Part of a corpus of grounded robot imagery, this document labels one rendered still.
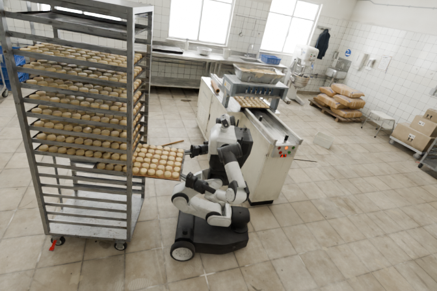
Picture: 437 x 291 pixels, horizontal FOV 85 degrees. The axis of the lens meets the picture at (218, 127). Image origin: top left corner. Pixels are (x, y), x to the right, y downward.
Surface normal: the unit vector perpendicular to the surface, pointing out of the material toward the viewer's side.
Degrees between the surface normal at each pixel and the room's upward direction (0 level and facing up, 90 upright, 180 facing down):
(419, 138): 87
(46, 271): 0
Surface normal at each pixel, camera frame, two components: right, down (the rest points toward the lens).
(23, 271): 0.18, -0.87
